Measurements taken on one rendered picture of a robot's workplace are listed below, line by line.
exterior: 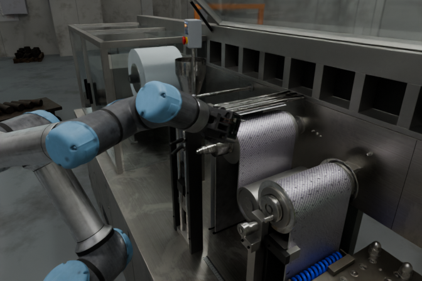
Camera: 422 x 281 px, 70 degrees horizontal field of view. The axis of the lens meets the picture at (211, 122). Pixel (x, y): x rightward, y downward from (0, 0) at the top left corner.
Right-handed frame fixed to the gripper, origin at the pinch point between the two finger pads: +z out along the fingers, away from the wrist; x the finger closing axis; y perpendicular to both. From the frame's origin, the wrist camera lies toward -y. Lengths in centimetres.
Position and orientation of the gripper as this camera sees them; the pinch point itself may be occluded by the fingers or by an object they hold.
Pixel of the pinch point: (230, 130)
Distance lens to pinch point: 84.7
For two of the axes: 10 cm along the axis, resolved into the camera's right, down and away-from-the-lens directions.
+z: 5.3, 2.0, 8.3
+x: 2.6, -9.6, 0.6
